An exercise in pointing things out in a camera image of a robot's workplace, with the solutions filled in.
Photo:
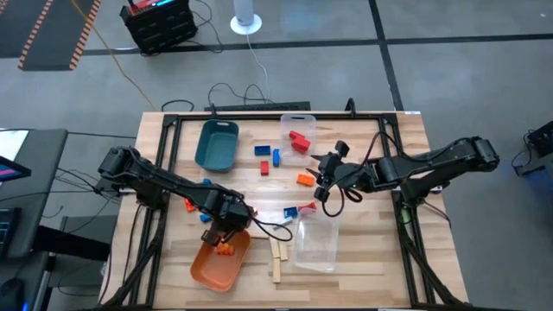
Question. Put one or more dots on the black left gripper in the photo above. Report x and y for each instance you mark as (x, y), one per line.
(229, 211)

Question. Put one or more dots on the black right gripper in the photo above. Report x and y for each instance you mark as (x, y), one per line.
(330, 173)

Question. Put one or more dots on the small orange toy brick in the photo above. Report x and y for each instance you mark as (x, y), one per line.
(222, 245)

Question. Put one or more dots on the blue studded toy brick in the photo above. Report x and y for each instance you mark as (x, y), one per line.
(262, 150)
(276, 157)
(205, 218)
(290, 212)
(207, 181)

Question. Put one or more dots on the orange plastic bin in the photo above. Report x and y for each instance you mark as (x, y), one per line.
(216, 272)

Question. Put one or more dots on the plain wooden block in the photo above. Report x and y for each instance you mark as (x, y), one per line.
(275, 247)
(261, 233)

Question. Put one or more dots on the red L-shaped toy block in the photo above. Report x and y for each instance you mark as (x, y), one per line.
(307, 209)

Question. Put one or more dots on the red wedge toy block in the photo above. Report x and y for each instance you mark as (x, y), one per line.
(264, 168)

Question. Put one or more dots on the wooden block blue face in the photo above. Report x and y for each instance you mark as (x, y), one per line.
(287, 220)

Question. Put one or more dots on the clear plastic storage bin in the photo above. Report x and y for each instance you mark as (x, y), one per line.
(287, 160)
(315, 250)

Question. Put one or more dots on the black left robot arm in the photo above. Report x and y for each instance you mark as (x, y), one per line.
(164, 181)

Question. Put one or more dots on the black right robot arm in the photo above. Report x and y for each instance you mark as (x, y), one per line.
(432, 157)

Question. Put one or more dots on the black power strip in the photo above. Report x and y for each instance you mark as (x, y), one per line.
(259, 106)

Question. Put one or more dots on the teal plastic bin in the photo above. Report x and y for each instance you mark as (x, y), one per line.
(216, 147)

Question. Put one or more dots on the black desk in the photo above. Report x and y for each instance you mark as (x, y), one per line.
(43, 173)

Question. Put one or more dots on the black crate red top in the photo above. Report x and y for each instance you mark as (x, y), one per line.
(160, 28)

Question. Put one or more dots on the backlit keyboard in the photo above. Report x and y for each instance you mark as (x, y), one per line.
(6, 233)

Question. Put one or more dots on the black computer mouse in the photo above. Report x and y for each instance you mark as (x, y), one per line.
(10, 296)

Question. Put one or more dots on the computer screen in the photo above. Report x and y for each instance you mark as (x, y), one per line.
(10, 173)

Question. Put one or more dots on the black floor equipment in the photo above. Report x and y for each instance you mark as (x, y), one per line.
(540, 142)

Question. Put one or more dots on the white paper sheet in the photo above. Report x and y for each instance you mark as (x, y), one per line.
(10, 142)

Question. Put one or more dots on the black mat striped edge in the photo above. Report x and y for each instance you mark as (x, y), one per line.
(56, 43)
(17, 34)

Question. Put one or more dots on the black metal table frame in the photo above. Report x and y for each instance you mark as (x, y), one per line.
(276, 117)

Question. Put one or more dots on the white pedestal device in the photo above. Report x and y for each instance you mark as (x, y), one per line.
(246, 23)

